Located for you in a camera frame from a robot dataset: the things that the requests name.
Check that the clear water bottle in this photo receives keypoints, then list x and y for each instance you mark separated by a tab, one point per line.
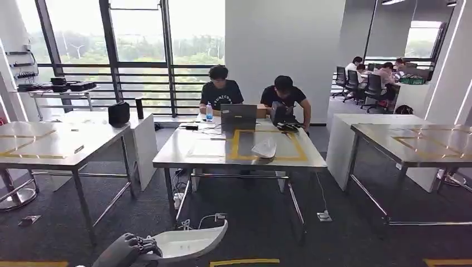
209	112

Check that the small steel table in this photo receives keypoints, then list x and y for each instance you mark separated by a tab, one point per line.
59	94

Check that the black device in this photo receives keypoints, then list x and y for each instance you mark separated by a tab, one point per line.
280	114

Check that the grey laptop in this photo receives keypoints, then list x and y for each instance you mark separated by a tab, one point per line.
238	116

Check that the cardboard box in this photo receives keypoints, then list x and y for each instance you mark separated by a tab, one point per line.
262	111

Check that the white curved plastic shell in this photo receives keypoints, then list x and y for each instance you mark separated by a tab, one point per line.
264	149
191	241

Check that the chrome stool base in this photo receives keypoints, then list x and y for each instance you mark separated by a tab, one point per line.
18	197

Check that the black equipment boxes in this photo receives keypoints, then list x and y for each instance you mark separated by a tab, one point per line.
61	85

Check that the steel table with yellow tape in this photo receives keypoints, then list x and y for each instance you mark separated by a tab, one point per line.
424	145
206	149
55	142

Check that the floor socket plate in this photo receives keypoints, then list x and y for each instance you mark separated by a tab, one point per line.
28	221

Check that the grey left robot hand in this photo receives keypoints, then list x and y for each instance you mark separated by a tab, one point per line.
118	250

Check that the person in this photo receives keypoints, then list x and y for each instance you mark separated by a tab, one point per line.
353	66
385	77
399	63
220	94
284	96

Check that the white power strip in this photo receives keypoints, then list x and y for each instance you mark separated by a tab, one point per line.
178	199
324	216

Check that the black cylinder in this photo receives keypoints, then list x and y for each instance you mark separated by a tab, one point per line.
139	108

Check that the black backpack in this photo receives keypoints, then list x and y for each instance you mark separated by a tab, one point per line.
403	110

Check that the black office chair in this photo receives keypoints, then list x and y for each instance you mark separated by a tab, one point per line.
340	79
352	83
373	90

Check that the white table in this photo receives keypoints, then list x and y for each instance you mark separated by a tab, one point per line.
339	147
145	147

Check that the green crate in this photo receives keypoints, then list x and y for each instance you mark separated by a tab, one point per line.
412	80

